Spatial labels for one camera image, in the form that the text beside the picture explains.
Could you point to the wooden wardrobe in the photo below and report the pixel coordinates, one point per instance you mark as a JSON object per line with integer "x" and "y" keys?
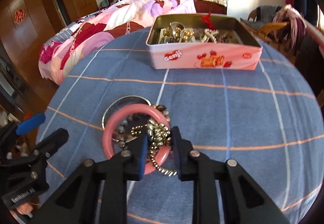
{"x": 38, "y": 11}

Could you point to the teal bag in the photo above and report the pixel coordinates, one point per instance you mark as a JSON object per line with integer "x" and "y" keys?
{"x": 104, "y": 2}

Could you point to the blue plaid tablecloth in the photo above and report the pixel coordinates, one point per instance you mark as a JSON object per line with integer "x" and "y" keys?
{"x": 227, "y": 125}

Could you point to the white desk cover cloth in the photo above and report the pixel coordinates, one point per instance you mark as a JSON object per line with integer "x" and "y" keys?
{"x": 315, "y": 30}

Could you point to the thin silver bangle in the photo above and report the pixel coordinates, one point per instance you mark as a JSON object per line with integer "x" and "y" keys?
{"x": 131, "y": 97}

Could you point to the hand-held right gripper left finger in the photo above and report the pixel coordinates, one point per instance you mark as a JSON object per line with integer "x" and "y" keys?
{"x": 143, "y": 155}

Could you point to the person's left hand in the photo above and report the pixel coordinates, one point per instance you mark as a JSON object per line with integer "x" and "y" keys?
{"x": 24, "y": 207}

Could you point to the pink and maroon garment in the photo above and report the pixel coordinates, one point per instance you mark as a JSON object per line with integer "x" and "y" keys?
{"x": 293, "y": 21}

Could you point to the pink metal tin box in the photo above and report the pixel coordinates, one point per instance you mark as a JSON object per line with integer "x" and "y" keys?
{"x": 202, "y": 56}

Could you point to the grey garment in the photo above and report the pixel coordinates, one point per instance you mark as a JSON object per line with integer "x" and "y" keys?
{"x": 265, "y": 15}

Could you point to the pink patchwork quilt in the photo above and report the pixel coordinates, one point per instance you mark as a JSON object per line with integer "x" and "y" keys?
{"x": 114, "y": 26}

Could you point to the red paper decoration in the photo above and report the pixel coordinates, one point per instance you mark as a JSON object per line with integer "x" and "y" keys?
{"x": 19, "y": 16}

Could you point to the pink bangle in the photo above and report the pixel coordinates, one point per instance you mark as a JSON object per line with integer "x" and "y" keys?
{"x": 108, "y": 135}

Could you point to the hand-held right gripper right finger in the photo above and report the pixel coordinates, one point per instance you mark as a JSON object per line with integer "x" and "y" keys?
{"x": 177, "y": 156}

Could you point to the wicker chair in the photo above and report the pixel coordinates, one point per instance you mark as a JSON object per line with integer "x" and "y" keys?
{"x": 270, "y": 29}

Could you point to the blue striped sheet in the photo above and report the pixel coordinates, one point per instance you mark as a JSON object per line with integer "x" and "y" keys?
{"x": 68, "y": 31}

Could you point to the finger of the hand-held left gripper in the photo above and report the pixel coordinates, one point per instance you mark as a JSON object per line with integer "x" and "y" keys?
{"x": 53, "y": 139}
{"x": 31, "y": 124}

